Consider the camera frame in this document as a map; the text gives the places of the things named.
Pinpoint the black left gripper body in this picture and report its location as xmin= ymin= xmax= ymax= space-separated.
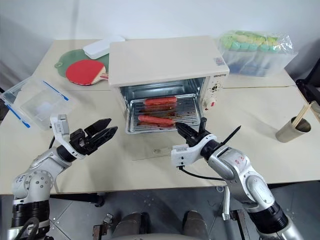
xmin=69 ymin=128 xmax=99 ymax=157

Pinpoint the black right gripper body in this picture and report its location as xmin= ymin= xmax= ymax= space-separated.
xmin=185 ymin=131 xmax=209 ymax=149

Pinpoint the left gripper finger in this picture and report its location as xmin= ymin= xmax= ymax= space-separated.
xmin=83 ymin=117 xmax=112 ymax=138
xmin=90 ymin=126 xmax=119 ymax=151

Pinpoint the silver baking tray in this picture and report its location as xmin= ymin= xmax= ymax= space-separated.
xmin=126 ymin=93 xmax=205 ymax=136

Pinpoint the clear glass oven door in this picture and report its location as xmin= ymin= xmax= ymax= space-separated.
xmin=126 ymin=131 xmax=208 ymax=162

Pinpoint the red sausage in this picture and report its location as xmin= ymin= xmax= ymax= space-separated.
xmin=144 ymin=96 xmax=178 ymax=107
xmin=137 ymin=114 xmax=176 ymax=127

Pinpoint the cream toaster oven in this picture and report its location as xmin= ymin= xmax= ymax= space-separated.
xmin=109 ymin=35 xmax=230 ymax=136

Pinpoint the black zip tie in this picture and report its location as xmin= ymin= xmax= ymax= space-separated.
xmin=220 ymin=125 xmax=243 ymax=146

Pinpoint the blue container latch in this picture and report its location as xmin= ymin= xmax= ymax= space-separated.
xmin=42 ymin=80 xmax=70 ymax=102
xmin=4 ymin=100 xmax=32 ymax=129

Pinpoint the red table tennis paddle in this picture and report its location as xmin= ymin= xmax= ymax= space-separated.
xmin=65 ymin=59 xmax=109 ymax=87

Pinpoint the clear plastic storage container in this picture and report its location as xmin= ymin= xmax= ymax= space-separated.
xmin=0 ymin=77 xmax=77 ymax=132

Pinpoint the white rectangular box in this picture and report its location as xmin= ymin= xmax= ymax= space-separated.
xmin=82 ymin=35 xmax=127 ymax=61

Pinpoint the dark rounded shape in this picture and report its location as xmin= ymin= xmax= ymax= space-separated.
xmin=181 ymin=210 xmax=209 ymax=240
xmin=116 ymin=211 xmax=151 ymax=240

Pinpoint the metal cup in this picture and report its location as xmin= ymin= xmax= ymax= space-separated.
xmin=275 ymin=117 xmax=313 ymax=144

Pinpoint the clear bag of coloured cups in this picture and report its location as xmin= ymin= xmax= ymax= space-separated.
xmin=216 ymin=29 xmax=300 ymax=78

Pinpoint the wooden chopstick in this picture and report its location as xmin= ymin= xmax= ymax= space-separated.
xmin=294 ymin=101 xmax=314 ymax=126
xmin=292 ymin=104 xmax=307 ymax=126

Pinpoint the black stand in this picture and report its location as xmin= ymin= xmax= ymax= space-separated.
xmin=295 ymin=78 xmax=320 ymax=114

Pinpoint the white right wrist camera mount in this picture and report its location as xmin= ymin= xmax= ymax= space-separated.
xmin=170 ymin=133 xmax=219 ymax=168

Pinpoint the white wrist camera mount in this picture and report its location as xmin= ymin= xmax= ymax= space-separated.
xmin=49 ymin=113 xmax=85 ymax=161
xmin=170 ymin=133 xmax=219 ymax=168

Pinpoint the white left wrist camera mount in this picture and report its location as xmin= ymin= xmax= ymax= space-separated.
xmin=49 ymin=113 xmax=85 ymax=161

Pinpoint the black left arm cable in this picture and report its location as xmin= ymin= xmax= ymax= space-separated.
xmin=48 ymin=134 xmax=57 ymax=152

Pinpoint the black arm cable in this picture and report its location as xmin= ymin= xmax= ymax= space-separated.
xmin=176 ymin=165 xmax=226 ymax=181
xmin=48 ymin=134 xmax=57 ymax=152

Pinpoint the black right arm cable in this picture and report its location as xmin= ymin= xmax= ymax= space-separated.
xmin=176 ymin=165 xmax=226 ymax=181

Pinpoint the white metal bracket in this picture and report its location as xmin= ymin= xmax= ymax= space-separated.
xmin=221 ymin=187 xmax=231 ymax=221

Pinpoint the metal caster frame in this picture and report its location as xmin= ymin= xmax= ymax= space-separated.
xmin=92 ymin=213 xmax=114 ymax=240

